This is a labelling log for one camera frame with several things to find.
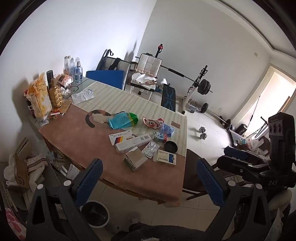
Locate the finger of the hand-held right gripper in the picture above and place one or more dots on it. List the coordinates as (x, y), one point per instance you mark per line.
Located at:
(238, 168)
(234, 152)

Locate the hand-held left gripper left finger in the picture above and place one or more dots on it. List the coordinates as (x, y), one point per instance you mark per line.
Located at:
(90, 183)

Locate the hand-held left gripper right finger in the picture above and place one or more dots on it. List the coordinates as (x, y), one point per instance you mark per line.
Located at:
(210, 185)

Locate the silver blister pack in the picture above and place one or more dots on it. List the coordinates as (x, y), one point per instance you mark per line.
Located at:
(150, 149)

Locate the blue plastic wrapper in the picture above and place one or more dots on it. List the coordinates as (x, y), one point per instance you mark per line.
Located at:
(167, 129)

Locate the person's right forearm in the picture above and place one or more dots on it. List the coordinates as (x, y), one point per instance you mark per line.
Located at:
(278, 200)

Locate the clear storage bin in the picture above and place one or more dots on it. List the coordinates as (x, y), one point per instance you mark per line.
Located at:
(238, 137)

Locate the white bag with red print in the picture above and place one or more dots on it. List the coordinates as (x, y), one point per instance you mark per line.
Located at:
(253, 142)

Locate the brown wooden chair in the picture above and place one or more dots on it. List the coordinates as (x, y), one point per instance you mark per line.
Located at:
(196, 166)

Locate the white round bin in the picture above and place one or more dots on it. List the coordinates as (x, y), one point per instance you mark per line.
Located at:
(94, 214)

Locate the chrome dumbbell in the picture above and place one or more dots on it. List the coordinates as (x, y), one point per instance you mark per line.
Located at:
(202, 133)

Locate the open cardboard medicine box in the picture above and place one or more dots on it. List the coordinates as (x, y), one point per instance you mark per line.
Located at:
(135, 160)

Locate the blue and white medicine box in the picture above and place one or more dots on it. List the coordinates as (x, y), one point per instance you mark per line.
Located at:
(166, 158)

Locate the white box with striped flag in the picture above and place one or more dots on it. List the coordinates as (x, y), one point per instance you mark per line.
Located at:
(121, 138)

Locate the black round lid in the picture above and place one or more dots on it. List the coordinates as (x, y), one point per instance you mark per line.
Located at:
(170, 146)

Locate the long white medicine box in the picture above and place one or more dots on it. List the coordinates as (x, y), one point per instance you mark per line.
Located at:
(133, 145)

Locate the small brown card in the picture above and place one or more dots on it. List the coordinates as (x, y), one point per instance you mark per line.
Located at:
(175, 124)

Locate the cat-shaped paper cutout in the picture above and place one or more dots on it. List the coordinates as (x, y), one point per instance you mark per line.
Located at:
(96, 117)

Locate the small milk carton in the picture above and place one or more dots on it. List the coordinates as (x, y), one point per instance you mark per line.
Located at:
(159, 137)

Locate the brown cardboard box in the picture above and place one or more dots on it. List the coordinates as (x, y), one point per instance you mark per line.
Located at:
(20, 171)

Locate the blue and green snack bag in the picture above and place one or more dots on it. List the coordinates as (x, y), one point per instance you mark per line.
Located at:
(122, 119)

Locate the barbell with black plates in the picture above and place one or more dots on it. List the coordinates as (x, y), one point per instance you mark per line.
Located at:
(204, 87)

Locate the red cigarette pack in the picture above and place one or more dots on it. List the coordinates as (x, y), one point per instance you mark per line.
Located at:
(55, 112)

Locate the flat brown box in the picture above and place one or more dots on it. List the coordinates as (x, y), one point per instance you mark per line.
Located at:
(64, 106)

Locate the red and white snack bag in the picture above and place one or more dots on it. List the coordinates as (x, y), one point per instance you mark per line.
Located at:
(152, 122)

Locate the black weight bench pad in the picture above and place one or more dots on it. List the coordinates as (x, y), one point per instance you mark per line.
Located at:
(168, 97)

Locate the pink patterned bag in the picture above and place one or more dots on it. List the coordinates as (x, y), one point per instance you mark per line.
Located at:
(13, 224)

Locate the clear plastic bag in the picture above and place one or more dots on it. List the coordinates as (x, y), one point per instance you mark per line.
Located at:
(82, 95)

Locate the striped beige tablecloth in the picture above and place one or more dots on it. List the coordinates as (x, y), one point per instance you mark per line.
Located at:
(129, 102)

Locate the gold bottle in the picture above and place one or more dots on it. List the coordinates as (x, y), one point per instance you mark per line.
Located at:
(55, 95)

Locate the yellow chip bag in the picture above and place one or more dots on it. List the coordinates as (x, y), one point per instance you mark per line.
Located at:
(39, 97)

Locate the bread packet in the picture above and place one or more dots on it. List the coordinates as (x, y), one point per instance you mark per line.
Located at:
(64, 80)

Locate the blue board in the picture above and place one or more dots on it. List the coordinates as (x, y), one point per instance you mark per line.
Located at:
(105, 77)

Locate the blue-label water bottle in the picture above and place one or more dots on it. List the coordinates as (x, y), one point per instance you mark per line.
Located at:
(78, 71)

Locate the dark tall bottle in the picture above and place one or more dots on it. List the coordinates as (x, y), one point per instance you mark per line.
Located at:
(49, 77)

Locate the beige cloth bag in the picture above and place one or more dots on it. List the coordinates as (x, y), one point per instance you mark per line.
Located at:
(144, 79)

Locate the clear plastic bottle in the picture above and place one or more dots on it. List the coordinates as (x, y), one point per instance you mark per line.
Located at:
(72, 67)

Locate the clear glass bottle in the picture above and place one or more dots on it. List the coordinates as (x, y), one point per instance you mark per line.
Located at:
(66, 66)

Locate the grey chair with dark jacket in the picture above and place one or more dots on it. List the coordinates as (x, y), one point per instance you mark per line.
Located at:
(116, 64)

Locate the white padded chair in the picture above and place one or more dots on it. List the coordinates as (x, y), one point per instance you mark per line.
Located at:
(148, 64)

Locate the red and black vacuum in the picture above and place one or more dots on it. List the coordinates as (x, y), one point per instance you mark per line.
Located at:
(159, 49)

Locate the wooden door frame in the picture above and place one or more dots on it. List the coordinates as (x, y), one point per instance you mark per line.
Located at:
(249, 97)

